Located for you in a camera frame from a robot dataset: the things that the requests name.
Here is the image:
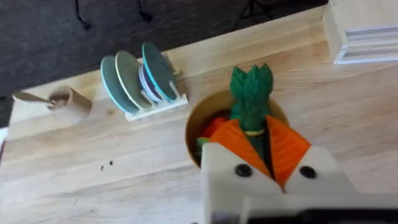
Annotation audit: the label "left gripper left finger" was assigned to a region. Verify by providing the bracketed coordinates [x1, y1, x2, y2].
[200, 118, 284, 224]

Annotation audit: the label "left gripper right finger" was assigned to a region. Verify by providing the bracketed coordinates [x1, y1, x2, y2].
[266, 115, 357, 196]

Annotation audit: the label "green leafy toy vegetable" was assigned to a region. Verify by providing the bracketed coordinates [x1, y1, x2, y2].
[229, 63, 275, 163]

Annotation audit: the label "wooden tub with toys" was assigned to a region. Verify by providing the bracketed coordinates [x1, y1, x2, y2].
[185, 89, 290, 169]

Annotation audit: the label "white plate rack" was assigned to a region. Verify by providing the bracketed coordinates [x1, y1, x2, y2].
[124, 80, 189, 123]

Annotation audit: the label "small white blue-rimmed plate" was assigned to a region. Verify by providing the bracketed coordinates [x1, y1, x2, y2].
[137, 63, 164, 104]

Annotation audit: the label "teal plate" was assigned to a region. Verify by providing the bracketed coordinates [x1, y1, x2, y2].
[141, 42, 178, 103]
[99, 55, 141, 115]

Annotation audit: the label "pale cream plate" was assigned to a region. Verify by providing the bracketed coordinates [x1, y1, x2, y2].
[114, 50, 154, 110]

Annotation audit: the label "pale cardboard box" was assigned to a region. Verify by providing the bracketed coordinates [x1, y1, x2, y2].
[322, 0, 398, 65]

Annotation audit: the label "black tripod legs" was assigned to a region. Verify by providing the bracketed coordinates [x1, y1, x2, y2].
[232, 0, 273, 31]

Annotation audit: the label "wooden cup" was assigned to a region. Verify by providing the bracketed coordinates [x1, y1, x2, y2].
[46, 86, 93, 116]

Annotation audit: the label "wooden spoon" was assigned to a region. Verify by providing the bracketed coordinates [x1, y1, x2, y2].
[12, 90, 53, 105]

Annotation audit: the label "black cable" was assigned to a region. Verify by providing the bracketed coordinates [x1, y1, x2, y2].
[73, 0, 92, 31]
[136, 0, 154, 23]

